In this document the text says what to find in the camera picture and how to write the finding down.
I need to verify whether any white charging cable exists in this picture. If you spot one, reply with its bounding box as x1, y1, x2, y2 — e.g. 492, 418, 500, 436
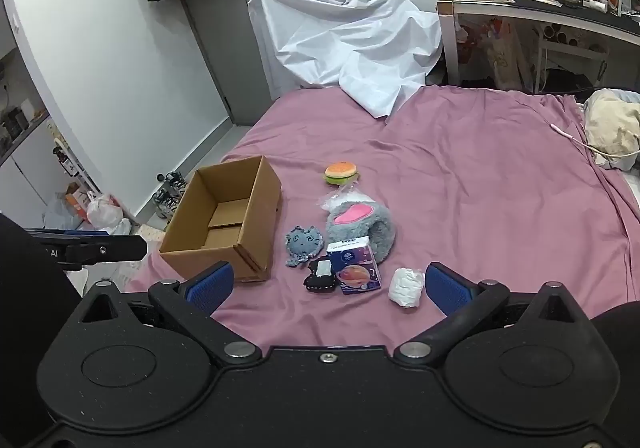
550, 124, 640, 163

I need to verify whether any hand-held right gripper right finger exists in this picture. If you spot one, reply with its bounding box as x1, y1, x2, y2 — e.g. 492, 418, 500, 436
394, 263, 593, 369

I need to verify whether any grey door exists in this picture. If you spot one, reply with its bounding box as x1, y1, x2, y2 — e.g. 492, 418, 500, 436
177, 0, 301, 126

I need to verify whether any blue-grey plush toy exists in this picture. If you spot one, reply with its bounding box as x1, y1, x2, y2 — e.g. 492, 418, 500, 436
284, 225, 326, 269

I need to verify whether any white plastic shopping bag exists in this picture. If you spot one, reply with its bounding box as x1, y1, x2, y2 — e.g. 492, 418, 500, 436
87, 193, 132, 235

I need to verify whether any white desk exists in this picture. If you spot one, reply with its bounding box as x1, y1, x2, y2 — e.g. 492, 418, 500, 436
436, 0, 640, 91

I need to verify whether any beige paper bag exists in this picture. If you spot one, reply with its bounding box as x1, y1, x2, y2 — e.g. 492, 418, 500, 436
487, 18, 531, 91

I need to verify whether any small black pouch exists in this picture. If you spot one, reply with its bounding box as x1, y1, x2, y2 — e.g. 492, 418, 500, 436
302, 259, 337, 293

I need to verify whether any purple tissue pack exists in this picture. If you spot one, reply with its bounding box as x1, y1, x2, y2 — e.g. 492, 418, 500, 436
326, 235, 383, 297

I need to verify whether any hamburger plush toy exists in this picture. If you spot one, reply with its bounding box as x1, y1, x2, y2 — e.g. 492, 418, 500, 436
324, 163, 358, 187

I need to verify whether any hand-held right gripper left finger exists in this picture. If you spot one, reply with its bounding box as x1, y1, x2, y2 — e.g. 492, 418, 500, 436
80, 262, 263, 369

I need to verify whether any crumpled printed quilt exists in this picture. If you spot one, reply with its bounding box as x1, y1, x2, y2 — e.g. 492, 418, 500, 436
582, 88, 640, 171

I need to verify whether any brown cardboard box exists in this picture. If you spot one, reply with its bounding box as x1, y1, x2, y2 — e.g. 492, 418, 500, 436
159, 155, 283, 283

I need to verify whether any pink bed sheet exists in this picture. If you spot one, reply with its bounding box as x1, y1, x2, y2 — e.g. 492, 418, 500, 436
122, 85, 640, 349

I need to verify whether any clear plastic bag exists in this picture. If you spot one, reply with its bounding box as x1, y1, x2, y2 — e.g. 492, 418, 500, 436
318, 182, 376, 215

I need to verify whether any grey fluffy slipper pink lining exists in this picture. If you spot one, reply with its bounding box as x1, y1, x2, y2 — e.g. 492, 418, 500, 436
325, 200, 398, 265

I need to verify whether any pair of grey sneakers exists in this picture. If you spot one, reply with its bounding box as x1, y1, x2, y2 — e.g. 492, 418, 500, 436
152, 172, 188, 219

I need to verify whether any orange carton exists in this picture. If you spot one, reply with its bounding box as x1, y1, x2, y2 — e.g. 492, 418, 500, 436
65, 183, 90, 215

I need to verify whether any white dust cover sheet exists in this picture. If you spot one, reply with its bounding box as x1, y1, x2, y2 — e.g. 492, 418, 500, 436
248, 0, 443, 119

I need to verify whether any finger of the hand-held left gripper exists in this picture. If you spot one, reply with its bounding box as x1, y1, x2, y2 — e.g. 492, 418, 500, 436
27, 228, 111, 237
61, 235, 149, 273

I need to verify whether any white cloth bundle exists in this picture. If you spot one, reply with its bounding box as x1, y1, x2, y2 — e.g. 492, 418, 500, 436
388, 267, 426, 309

